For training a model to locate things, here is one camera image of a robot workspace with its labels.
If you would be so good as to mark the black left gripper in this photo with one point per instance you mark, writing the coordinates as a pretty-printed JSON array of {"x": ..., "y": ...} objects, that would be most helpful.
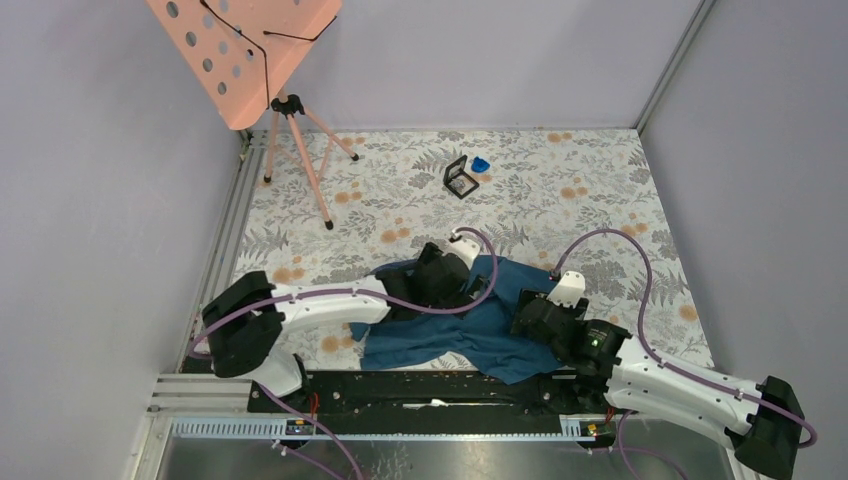
[{"x": 458, "y": 297}]

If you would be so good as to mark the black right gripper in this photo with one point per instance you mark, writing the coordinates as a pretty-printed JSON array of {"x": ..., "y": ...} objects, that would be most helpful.
[{"x": 525, "y": 294}]

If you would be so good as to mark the blue shirt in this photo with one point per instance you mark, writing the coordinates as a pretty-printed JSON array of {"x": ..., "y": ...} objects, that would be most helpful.
[{"x": 482, "y": 335}]

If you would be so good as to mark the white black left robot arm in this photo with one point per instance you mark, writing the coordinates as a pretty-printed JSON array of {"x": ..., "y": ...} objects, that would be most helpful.
[{"x": 243, "y": 325}]

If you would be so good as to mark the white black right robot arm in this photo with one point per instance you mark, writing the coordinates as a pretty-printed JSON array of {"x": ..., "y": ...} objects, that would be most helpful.
[{"x": 758, "y": 421}]

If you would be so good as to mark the black square brooch box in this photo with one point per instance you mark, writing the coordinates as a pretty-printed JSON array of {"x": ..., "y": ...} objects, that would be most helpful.
[{"x": 457, "y": 181}]

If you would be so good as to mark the small blue brooch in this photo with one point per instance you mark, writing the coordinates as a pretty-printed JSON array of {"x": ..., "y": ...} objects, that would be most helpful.
[{"x": 480, "y": 165}]

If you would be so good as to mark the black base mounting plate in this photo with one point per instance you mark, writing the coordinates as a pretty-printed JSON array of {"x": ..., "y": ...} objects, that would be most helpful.
[{"x": 414, "y": 397}]

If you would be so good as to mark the floral patterned table mat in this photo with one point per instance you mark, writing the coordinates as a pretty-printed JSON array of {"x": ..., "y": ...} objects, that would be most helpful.
[{"x": 584, "y": 199}]

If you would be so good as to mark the pink music stand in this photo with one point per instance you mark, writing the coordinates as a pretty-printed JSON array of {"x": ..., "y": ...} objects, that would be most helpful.
[{"x": 244, "y": 52}]

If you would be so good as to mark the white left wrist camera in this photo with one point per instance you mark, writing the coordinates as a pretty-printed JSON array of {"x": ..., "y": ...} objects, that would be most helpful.
[{"x": 465, "y": 249}]

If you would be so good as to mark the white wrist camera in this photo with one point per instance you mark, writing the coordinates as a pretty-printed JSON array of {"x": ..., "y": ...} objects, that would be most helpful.
[
  {"x": 569, "y": 290},
  {"x": 465, "y": 249}
]

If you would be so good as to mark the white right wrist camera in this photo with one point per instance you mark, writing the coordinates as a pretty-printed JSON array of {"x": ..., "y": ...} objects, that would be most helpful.
[{"x": 569, "y": 290}]

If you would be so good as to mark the white slotted cable duct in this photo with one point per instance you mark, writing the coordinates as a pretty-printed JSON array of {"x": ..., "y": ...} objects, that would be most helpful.
[{"x": 557, "y": 428}]

